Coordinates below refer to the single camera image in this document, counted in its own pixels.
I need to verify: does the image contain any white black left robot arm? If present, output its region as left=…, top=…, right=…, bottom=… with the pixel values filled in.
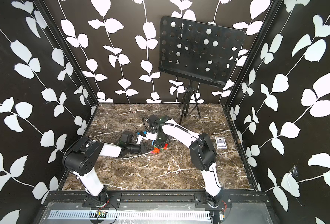
left=62, top=131, right=154, bottom=206

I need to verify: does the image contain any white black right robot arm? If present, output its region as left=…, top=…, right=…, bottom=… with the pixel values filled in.
left=142, top=115, right=223, bottom=208

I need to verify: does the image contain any black music stand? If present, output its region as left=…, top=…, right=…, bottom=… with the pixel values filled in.
left=158, top=16, right=246, bottom=119

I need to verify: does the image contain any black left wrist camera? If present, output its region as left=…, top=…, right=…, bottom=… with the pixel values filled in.
left=119, top=131, right=134, bottom=144

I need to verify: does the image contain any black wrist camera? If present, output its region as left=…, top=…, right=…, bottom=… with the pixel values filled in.
left=119, top=131, right=134, bottom=144
left=147, top=115, right=165, bottom=131

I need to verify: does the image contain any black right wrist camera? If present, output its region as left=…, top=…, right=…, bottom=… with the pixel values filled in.
left=147, top=115, right=165, bottom=131

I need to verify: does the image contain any black mounting rail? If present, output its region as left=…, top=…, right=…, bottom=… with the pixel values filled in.
left=82, top=190, right=272, bottom=209

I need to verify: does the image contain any white perforated cable duct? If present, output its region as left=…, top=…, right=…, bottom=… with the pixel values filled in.
left=47, top=210, right=210, bottom=221

